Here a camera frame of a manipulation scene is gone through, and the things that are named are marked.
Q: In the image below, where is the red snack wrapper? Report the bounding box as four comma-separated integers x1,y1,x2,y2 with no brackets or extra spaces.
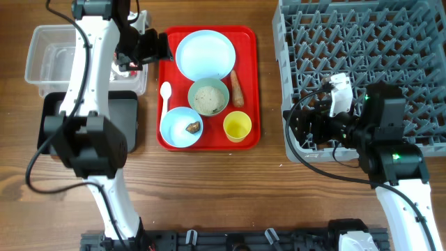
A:
111,53,137,78

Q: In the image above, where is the yellow plastic cup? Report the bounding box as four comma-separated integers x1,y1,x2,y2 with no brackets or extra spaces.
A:
223,111,252,143

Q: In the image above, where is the green bowl with rice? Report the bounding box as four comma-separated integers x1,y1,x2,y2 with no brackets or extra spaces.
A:
187,78,229,116

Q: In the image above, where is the small light blue bowl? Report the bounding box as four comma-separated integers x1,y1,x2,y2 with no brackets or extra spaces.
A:
160,107,203,148

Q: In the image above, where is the brown food scrap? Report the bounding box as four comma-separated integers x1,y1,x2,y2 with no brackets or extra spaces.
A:
185,121,201,134

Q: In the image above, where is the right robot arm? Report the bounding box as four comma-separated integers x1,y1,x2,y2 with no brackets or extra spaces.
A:
284,83,443,250

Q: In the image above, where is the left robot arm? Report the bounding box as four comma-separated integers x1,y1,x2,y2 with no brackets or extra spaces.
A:
39,1,173,245

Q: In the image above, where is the grey dishwasher rack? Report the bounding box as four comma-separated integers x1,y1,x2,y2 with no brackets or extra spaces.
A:
272,0,445,157

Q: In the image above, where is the white plastic spoon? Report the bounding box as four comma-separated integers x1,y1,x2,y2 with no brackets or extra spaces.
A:
160,82,172,124

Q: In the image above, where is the black plastic tray bin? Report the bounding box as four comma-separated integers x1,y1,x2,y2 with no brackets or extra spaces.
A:
36,91,138,153

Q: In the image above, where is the large light blue plate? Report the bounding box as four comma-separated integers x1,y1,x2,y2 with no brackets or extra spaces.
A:
175,30,236,82

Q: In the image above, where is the red plastic tray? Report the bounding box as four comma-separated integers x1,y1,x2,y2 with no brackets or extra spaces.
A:
156,25,261,151

